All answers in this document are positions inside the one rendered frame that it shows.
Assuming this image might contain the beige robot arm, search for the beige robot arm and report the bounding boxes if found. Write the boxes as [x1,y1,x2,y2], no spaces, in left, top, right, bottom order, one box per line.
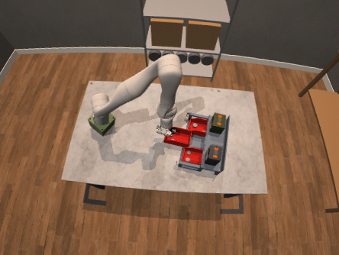
[91,54,182,136]

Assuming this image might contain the black tool case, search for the black tool case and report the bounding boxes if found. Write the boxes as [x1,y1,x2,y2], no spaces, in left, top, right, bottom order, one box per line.
[205,145,222,166]

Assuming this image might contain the olive green tool case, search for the olive green tool case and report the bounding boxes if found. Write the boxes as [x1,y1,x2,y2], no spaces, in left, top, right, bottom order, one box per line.
[209,113,226,134]

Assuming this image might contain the grey metal shelf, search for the grey metal shelf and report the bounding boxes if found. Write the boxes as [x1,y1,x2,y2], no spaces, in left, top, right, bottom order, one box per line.
[176,112,230,175]

